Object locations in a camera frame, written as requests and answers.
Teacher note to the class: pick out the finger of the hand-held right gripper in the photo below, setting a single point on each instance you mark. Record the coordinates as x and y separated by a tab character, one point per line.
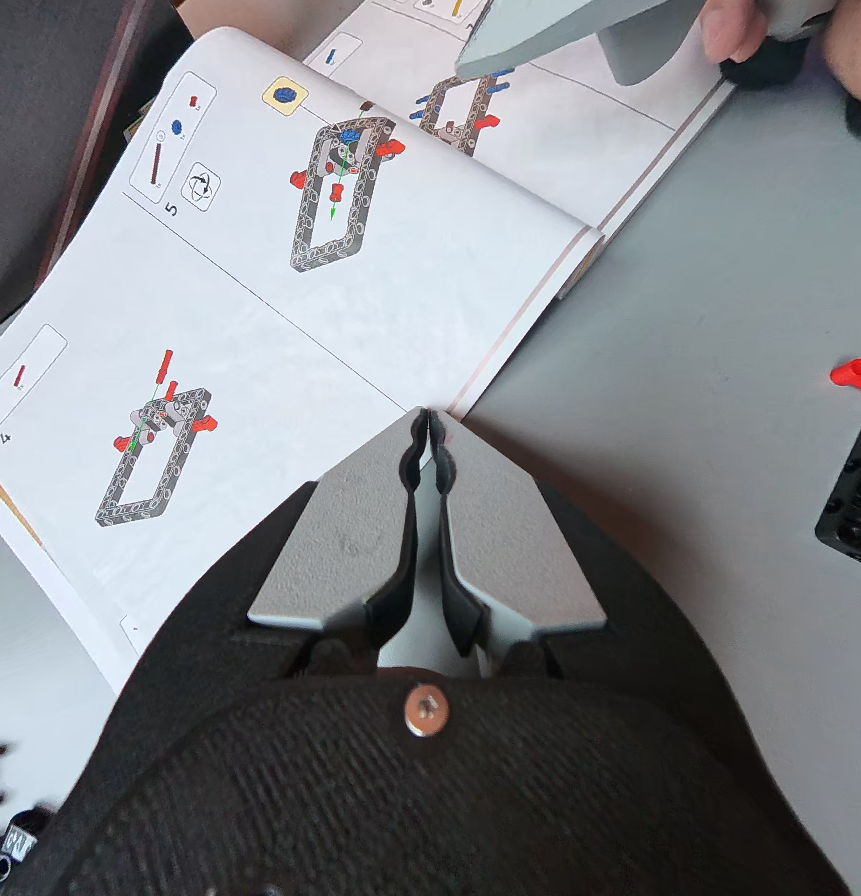
556	31

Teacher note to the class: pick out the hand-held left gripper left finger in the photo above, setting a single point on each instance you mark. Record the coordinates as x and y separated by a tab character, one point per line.
332	546

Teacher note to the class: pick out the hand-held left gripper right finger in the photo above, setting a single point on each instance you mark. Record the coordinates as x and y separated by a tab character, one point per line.
521	553

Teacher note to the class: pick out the lego instruction booklet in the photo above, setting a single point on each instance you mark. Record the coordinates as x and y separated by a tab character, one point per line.
402	294

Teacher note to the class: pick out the black lego frame assembly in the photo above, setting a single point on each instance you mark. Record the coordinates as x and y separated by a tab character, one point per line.
850	504

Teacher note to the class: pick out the pile of loose lego pieces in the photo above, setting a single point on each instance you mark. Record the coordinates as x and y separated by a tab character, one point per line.
10	840

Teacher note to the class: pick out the person's right hand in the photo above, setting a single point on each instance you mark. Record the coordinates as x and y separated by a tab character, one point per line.
735	28

